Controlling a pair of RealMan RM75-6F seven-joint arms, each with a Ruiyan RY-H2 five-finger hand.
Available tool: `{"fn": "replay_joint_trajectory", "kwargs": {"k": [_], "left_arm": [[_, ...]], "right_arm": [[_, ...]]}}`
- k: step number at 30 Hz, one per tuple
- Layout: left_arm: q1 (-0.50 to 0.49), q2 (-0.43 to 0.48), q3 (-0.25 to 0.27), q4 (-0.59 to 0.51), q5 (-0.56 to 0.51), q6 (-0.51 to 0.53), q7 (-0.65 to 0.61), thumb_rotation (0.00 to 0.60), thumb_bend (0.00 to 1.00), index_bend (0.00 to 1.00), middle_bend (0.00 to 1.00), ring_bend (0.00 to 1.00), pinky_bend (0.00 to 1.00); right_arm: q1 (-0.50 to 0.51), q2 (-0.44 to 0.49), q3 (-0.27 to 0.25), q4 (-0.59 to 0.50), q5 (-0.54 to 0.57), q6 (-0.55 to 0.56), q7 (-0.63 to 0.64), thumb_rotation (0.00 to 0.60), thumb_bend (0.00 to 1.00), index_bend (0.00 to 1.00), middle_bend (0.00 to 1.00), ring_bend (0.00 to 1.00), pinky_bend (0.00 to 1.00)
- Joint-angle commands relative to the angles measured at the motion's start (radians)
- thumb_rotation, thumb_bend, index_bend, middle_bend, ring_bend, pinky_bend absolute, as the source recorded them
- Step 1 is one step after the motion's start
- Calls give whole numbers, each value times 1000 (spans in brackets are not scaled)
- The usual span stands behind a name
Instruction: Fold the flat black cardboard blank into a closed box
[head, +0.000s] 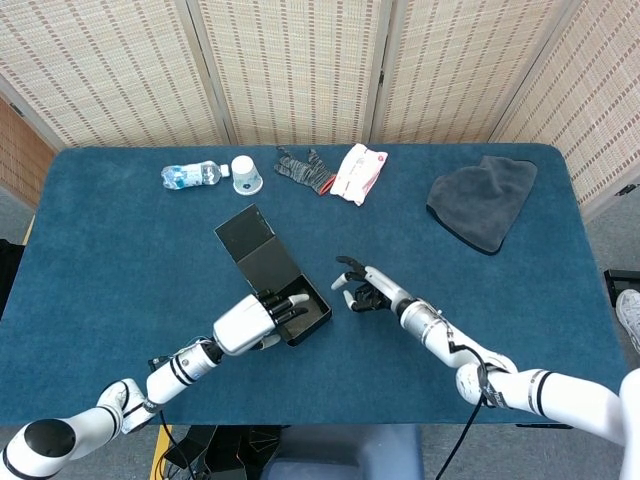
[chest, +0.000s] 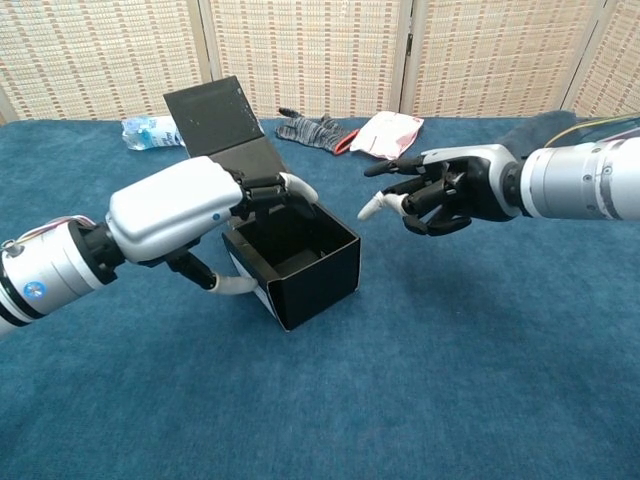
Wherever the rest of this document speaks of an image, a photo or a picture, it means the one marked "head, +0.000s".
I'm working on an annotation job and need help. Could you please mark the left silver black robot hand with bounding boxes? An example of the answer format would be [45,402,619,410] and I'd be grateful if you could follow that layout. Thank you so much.
[212,292,311,357]

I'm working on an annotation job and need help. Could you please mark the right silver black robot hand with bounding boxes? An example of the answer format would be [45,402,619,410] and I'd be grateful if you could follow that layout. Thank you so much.
[330,255,416,317]

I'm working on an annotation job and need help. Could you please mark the black paper box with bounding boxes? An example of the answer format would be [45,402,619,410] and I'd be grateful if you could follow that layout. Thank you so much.
[213,203,334,349]

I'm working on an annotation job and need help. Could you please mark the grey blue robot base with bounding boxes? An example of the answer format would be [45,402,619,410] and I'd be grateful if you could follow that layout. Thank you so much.
[259,424,426,480]

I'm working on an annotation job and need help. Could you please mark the white pink wipes pack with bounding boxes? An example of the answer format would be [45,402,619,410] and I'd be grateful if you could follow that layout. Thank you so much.
[329,143,390,207]

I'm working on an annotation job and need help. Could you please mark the dark grey folded cloth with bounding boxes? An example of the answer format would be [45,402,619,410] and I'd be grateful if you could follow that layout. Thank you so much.
[425,155,539,257]

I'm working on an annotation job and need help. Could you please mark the blue carpet table cover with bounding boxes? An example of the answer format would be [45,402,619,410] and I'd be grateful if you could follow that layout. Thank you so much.
[0,143,632,427]

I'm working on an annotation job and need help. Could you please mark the grey knit glove red cuff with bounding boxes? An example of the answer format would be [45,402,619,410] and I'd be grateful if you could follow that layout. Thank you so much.
[273,145,337,196]

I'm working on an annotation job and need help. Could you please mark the white paper cup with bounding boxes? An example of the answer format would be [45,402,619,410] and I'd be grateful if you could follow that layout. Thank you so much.
[230,154,265,197]

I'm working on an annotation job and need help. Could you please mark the yellow floor tape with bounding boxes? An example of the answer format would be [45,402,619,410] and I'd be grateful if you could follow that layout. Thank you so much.
[149,424,174,480]

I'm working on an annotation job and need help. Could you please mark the clear plastic water bottle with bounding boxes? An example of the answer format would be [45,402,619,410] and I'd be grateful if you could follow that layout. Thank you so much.
[160,160,231,191]

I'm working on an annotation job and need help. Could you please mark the beige woven screen panel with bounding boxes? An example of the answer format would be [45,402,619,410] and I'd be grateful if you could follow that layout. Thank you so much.
[0,0,229,149]
[489,0,640,221]
[187,0,396,146]
[369,0,584,146]

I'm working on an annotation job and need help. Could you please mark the black bulky object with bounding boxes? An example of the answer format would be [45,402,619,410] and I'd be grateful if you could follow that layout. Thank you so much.
[0,238,26,316]

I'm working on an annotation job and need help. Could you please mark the white sneaker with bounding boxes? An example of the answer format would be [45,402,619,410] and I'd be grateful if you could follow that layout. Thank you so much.
[613,288,640,354]

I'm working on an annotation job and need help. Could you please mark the orange woven screen panel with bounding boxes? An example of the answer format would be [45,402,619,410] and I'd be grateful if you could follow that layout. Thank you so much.
[0,94,57,209]

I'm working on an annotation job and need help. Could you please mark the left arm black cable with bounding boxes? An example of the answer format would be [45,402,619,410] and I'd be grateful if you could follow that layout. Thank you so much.
[157,409,199,480]

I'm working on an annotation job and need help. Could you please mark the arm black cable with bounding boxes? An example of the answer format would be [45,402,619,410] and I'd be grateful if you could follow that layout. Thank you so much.
[434,339,494,480]
[157,409,199,480]

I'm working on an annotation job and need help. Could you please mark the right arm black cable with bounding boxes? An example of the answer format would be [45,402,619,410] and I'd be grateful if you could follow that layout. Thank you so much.
[434,339,494,480]

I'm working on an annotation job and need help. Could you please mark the black metal frame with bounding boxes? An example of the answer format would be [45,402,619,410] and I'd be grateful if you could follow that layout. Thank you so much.
[603,268,640,301]

